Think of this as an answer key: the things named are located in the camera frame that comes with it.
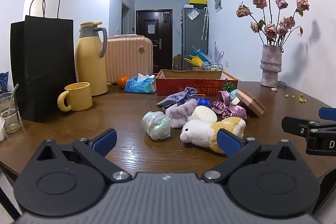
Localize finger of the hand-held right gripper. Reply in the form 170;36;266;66
318;107;336;121
281;116;336;138

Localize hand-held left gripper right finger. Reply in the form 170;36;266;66
202;128;300;184

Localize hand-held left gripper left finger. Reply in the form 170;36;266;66
36;128;132;183

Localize white and yellow sheep plush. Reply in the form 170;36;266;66
180;117;246;155

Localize white round sponge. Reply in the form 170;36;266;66
189;105;218;123

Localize brown layered scouring sponge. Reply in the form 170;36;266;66
235;89;265;118

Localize purple fuzzy cloth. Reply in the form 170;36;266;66
165;100;198;129

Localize red cardboard box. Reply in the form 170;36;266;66
156;69;238;96

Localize scattered yellow popcorn pieces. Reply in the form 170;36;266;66
285;93;308;104

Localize pink satin scrunchie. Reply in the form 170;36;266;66
211;91;247;119

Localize yellow mug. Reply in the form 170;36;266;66
58;82;93;112

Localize orange fruit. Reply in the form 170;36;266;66
117;76;130;88

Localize pink textured vase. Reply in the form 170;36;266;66
260;45;284;88

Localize blue wet wipes pack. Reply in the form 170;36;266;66
124;73;157;94

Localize yellow thermos jug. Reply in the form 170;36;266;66
75;21;109;96

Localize pink ribbed suitcase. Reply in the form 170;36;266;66
104;34;154;84

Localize blue folded item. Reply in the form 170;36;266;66
192;47;210;63

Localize small clear glass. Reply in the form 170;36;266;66
1;109;21;134

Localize black paper bag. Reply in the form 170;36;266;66
10;0;77;123

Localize dried pink roses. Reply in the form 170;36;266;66
236;0;310;47

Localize metal spoon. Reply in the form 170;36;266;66
7;84;19;115

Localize tall clear glass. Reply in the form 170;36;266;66
0;92;17;122

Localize grey refrigerator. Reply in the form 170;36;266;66
181;5;209;71

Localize blue plastic bag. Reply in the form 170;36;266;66
0;72;9;93

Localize white folded umbrella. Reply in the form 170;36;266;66
201;7;210;40

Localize dark brown entrance door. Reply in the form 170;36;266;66
136;9;173;69

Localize yellow and black box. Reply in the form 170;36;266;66
189;0;208;8

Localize purple drawstring pouch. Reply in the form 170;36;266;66
157;87;198;110

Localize wire trolley with bottles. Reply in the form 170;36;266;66
203;62;223;71

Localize purple plant wall decal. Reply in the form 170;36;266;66
212;41;225;64

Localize grey side door frame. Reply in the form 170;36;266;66
121;0;131;36

